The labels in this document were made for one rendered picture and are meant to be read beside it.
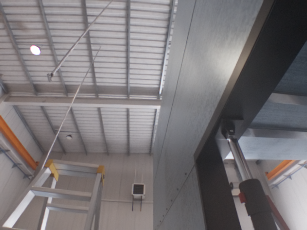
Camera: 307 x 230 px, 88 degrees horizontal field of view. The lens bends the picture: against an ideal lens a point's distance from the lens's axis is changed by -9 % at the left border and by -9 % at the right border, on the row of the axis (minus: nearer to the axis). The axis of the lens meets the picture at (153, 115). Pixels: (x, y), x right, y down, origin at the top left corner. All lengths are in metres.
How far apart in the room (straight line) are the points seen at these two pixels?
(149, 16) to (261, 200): 6.50
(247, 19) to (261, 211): 0.38
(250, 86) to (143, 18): 6.33
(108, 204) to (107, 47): 8.01
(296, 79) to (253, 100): 1.62
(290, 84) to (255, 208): 1.76
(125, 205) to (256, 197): 10.35
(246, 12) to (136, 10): 6.22
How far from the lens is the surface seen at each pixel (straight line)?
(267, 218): 0.41
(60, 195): 1.05
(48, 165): 1.21
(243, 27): 0.44
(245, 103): 0.47
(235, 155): 0.46
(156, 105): 7.83
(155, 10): 6.63
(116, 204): 10.72
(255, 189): 0.42
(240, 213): 12.06
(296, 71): 2.01
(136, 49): 7.06
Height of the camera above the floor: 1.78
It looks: 45 degrees up
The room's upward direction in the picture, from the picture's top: straight up
